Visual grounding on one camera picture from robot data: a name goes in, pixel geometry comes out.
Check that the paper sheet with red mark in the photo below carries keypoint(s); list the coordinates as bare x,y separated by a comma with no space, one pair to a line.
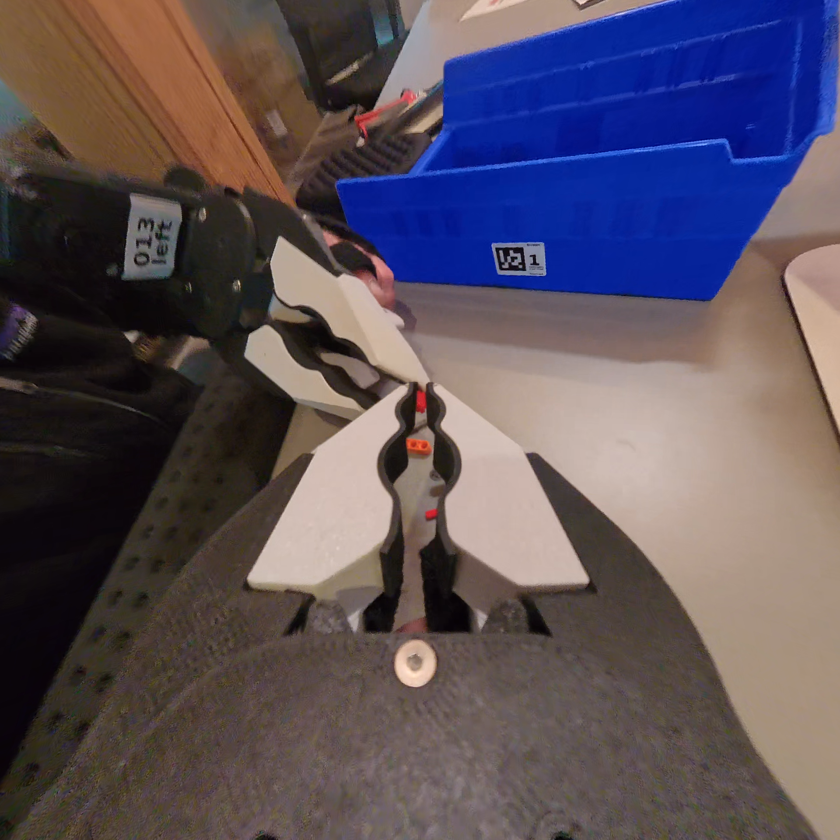
499,10

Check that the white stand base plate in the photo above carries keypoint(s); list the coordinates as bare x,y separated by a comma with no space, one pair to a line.
820,315

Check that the orange connector piece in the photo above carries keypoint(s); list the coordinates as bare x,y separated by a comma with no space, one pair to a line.
417,445

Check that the black office chair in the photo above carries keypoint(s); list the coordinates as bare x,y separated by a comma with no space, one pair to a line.
341,46

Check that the wooden pillar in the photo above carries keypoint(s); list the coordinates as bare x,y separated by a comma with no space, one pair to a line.
131,79

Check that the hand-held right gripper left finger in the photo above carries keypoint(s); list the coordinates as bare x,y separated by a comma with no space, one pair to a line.
321,518

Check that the small red axle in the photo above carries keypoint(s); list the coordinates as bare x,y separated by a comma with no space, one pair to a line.
421,401

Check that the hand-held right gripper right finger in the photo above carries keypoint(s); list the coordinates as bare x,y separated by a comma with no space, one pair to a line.
512,525

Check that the person's left hand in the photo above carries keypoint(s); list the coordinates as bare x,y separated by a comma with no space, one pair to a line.
386,285

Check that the small white connector assembly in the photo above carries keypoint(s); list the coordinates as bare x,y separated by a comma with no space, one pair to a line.
430,514

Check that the blue plastic bin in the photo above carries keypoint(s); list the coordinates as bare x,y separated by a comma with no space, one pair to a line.
590,210

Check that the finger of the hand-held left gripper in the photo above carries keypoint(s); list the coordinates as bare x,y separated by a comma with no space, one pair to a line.
354,308
289,367

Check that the black perforated board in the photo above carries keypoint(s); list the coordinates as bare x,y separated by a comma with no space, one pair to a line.
197,472

